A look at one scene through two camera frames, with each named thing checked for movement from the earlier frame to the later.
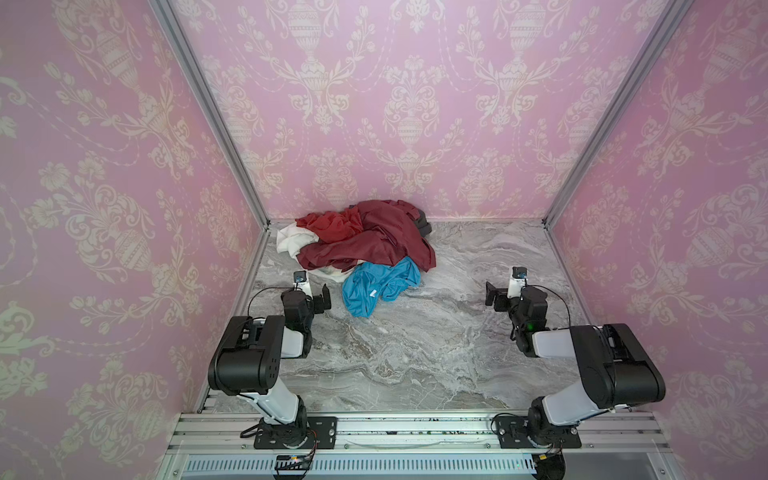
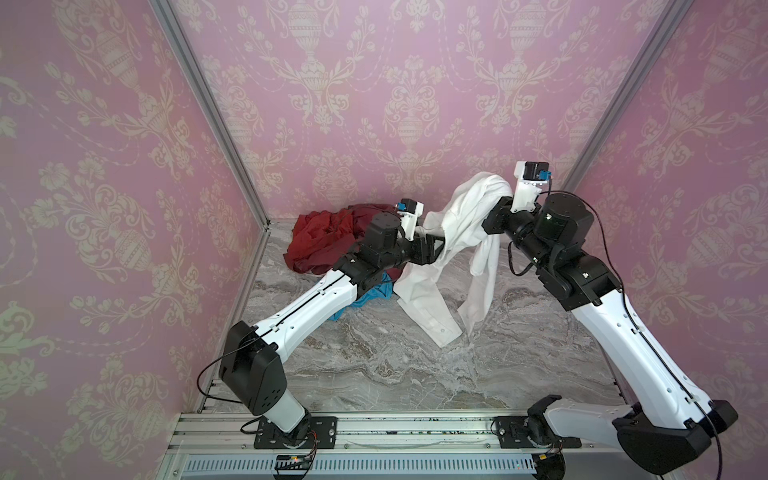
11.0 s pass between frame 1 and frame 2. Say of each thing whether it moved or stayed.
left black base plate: stayed
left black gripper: moved
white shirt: moved
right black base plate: stayed
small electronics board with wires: stayed
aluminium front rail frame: stayed
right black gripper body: moved
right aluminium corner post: stayed
